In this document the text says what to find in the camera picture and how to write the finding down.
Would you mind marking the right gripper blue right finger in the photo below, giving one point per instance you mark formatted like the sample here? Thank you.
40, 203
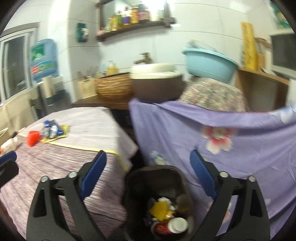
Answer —
250, 218

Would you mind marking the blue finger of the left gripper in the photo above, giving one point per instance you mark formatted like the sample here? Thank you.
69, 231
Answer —
10, 156

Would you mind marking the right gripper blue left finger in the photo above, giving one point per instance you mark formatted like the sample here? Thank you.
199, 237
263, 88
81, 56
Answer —
46, 220

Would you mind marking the orange foam fruit net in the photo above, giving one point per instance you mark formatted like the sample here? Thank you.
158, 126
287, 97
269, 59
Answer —
33, 138

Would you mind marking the yellow green snack wrapper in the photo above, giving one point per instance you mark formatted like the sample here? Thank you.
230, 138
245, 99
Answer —
65, 128

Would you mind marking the red cylindrical tea canister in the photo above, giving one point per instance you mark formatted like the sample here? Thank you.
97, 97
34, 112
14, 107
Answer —
172, 226

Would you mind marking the yellow foam fruit net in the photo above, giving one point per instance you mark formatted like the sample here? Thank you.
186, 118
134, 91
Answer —
161, 211

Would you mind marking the white tissue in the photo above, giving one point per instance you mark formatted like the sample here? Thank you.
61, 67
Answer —
169, 203

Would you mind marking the black trash bin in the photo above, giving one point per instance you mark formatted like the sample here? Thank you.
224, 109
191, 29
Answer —
146, 185

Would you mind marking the purple striped tablecloth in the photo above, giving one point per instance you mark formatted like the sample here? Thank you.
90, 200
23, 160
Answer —
91, 130

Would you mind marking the blue foil wrapper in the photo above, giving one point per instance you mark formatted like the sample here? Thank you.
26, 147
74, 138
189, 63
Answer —
51, 129

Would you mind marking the water dispenser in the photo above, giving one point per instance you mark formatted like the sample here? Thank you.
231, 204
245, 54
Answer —
43, 106

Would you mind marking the purple floral cloth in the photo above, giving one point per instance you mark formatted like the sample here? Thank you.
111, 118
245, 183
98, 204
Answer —
242, 144

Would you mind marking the paper towel roll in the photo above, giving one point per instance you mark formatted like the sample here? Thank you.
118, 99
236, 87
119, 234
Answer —
48, 86

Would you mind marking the beige chopstick holder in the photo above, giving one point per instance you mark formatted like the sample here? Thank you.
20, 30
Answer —
87, 88

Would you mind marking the blue water jug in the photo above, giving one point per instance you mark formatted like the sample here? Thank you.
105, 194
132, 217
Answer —
43, 60

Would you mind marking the woven wicker basket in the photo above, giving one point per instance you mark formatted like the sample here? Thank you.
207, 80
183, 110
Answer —
114, 86

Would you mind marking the yellow soap bottle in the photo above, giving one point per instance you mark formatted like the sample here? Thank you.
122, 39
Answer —
111, 68

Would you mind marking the patterned floral cloth cover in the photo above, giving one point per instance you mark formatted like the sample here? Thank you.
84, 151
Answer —
213, 95

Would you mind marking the brown white sink basin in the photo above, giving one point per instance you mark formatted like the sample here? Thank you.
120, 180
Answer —
156, 83

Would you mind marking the light blue plastic basin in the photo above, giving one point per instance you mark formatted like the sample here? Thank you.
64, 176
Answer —
209, 64

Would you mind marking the bronze faucet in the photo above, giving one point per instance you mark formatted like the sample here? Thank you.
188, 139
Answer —
146, 59

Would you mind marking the yellow tall box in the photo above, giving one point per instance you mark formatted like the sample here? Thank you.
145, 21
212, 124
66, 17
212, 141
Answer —
250, 52

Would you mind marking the window frame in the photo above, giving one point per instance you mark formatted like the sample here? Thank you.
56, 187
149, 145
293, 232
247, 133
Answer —
15, 60

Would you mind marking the wooden wall shelf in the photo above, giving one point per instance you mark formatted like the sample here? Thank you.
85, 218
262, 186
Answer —
166, 22

